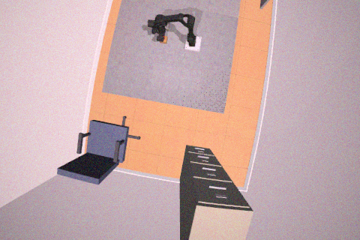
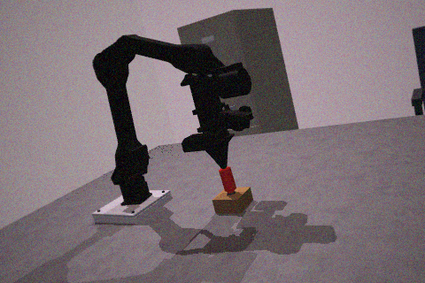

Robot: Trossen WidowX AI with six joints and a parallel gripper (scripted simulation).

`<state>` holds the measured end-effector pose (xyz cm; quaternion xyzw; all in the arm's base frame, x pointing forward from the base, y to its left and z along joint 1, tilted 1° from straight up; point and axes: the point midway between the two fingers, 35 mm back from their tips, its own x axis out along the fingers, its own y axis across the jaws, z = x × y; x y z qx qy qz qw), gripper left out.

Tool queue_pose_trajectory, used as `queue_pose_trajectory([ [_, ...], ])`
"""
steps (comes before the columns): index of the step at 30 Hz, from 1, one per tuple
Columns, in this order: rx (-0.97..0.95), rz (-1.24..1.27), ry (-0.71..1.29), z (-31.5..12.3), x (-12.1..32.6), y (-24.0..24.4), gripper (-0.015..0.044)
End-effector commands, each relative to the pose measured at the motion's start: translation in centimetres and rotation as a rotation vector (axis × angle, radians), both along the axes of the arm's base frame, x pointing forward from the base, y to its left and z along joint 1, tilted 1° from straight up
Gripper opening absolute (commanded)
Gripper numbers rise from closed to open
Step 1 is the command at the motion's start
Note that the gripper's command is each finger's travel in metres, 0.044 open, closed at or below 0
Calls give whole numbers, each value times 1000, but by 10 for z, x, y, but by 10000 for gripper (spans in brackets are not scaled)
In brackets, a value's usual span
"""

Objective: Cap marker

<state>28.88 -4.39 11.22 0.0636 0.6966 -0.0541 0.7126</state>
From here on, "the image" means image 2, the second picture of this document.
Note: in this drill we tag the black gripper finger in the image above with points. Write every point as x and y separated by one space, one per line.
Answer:
225 147
217 153

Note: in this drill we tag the tan square block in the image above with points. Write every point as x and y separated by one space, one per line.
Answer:
235 203

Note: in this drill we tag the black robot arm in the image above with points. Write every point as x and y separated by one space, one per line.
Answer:
111 69

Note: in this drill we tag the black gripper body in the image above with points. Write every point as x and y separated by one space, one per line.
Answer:
199 142

